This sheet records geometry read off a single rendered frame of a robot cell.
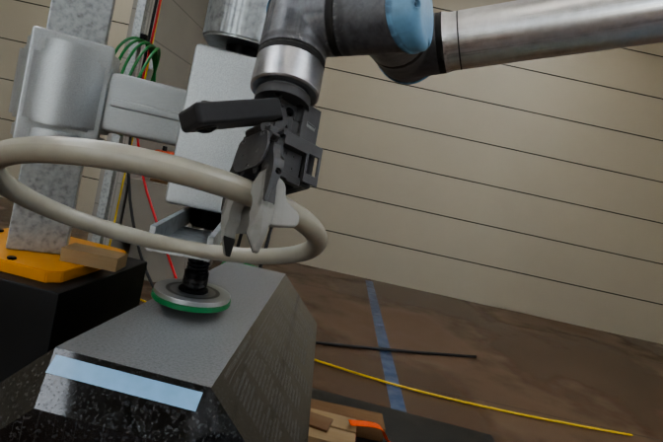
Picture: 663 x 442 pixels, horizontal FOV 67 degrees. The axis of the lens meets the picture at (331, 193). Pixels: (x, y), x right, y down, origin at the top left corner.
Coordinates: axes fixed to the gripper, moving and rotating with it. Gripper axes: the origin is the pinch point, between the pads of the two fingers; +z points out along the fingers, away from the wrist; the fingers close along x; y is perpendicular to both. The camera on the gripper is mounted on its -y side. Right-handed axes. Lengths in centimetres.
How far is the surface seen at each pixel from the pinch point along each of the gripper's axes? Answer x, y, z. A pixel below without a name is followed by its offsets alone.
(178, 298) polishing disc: 79, 30, 0
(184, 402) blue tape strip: 48, 23, 22
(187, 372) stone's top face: 53, 25, 16
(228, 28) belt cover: 53, 14, -65
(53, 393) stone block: 64, 3, 24
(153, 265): 378, 135, -53
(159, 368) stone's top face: 56, 20, 16
